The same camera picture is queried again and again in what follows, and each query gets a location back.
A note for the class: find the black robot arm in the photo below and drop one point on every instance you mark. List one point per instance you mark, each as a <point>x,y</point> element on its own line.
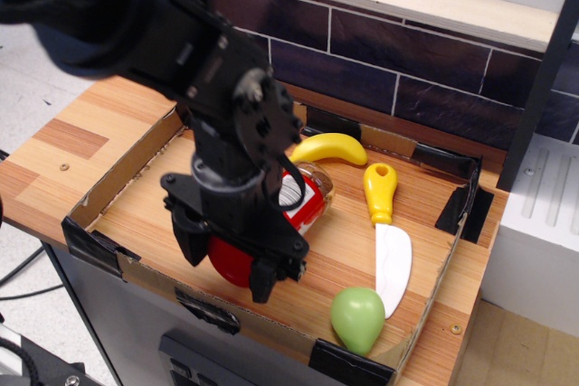
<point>242,118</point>

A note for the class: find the green toy pear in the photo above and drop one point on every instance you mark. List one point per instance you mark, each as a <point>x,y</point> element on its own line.
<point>357,317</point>

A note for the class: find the yellow toy banana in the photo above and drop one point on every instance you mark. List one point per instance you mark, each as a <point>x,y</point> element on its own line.
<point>330,145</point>

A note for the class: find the dark brick-pattern back panel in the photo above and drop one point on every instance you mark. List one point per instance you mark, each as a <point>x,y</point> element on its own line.
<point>461,85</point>

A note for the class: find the red-lidded basil spice bottle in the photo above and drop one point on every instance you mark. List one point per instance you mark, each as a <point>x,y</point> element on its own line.
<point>235,265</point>

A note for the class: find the black vertical post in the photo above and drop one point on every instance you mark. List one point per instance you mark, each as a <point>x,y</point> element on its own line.
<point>539,94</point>

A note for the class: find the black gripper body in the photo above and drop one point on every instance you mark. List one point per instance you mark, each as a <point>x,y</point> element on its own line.
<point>245,216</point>

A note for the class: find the black metal bracket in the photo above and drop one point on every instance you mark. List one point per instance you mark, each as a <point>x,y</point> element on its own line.
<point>25,363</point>

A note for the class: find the yellow-handled white toy knife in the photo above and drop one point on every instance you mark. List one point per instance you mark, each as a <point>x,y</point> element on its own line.
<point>393,246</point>

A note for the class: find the cardboard fence with black tape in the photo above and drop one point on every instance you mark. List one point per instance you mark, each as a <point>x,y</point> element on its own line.
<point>135,285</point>

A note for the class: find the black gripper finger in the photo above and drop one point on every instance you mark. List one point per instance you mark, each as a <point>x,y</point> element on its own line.
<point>192,236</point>
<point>263,278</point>

